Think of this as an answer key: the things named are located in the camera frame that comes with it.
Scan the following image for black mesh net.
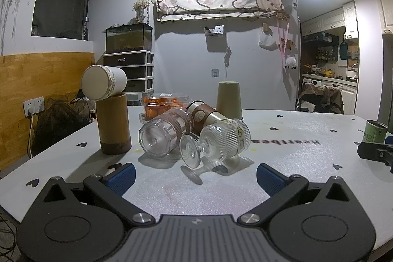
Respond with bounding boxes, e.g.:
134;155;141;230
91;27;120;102
32;93;93;156

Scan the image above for olive paper cup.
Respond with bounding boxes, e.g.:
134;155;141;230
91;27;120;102
215;81;243;121

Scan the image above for clear plastic box of oranges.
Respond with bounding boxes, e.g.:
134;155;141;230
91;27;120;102
140;92;189;123

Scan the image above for dark green hanging bag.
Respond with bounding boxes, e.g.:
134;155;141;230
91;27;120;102
339;38;349;60

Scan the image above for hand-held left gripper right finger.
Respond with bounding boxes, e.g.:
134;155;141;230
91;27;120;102
237;163;359;227

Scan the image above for clear glass cup brown sleeve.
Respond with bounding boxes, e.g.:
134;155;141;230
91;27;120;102
138;109;194;158

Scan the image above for bamboo cylinder cup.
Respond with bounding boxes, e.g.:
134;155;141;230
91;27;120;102
95;92;133;156

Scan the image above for white plastic drawer unit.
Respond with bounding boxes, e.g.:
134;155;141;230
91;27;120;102
102;51;154;94

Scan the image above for green tin can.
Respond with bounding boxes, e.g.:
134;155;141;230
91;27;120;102
364;120;389;145

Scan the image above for white power cable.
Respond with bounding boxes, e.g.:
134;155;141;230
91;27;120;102
27;114;39;159

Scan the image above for white patterned cup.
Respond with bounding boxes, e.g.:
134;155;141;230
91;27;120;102
81;65;127;102

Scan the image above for white kitchen wall cabinets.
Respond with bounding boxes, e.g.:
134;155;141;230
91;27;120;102
300;0;393;39

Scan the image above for white sheep plush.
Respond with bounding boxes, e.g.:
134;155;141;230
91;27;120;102
284;55;298;70

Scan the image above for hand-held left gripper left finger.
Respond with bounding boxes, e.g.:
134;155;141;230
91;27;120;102
34;163;156;227

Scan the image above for vase of dried flowers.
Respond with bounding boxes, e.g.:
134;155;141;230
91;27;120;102
133;0;150;24

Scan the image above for white cup brown sleeve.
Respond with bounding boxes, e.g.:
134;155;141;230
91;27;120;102
186;100;229;135

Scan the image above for chair draped with clothes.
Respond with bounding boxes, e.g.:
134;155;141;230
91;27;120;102
296;83;345;115

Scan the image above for white washing machine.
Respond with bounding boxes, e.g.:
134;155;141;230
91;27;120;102
302;75;323;94

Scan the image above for white wall socket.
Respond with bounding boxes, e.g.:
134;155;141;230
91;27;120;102
23;97;45;118

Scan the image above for ribbed clear glass goblet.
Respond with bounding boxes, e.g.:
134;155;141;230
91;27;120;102
179;118;252;184

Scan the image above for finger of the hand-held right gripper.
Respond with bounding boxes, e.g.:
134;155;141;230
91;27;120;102
357;136;393;173

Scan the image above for glass fish tank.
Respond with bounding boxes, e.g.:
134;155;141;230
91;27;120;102
105;23;153;54

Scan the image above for kitchen shelf with bottles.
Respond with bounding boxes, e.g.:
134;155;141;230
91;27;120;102
316;46;339;63

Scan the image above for white plastic bag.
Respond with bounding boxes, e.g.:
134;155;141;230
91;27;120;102
258;23;279;50

